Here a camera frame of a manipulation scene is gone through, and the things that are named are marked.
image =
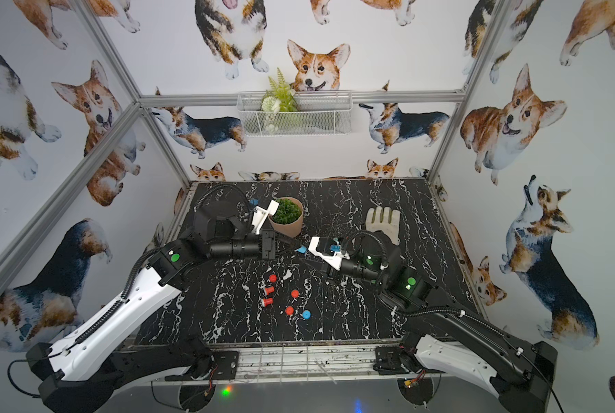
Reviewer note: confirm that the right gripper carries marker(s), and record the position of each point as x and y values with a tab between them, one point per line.
328	269

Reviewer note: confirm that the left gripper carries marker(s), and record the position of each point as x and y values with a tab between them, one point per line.
269	245

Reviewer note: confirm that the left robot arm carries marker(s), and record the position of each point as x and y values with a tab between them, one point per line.
82	371

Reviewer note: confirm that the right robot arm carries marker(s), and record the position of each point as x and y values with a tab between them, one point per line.
441	333

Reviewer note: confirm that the beige plant pot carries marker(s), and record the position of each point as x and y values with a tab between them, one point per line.
291	230

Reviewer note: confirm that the green succulent plant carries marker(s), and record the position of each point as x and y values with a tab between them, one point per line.
287	213

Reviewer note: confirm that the green fern with flower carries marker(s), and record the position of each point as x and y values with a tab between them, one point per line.
279	106

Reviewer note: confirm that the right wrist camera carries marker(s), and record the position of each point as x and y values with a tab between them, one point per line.
328	250

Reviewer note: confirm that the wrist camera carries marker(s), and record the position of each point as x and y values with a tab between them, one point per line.
260	215
328	250

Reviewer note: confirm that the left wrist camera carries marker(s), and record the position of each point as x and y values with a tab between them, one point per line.
260	215

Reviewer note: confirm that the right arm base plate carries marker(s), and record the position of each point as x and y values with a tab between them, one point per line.
395	360

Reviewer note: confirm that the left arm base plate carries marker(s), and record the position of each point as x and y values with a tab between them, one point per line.
220	365

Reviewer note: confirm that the white wire wall basket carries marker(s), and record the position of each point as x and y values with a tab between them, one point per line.
303	114

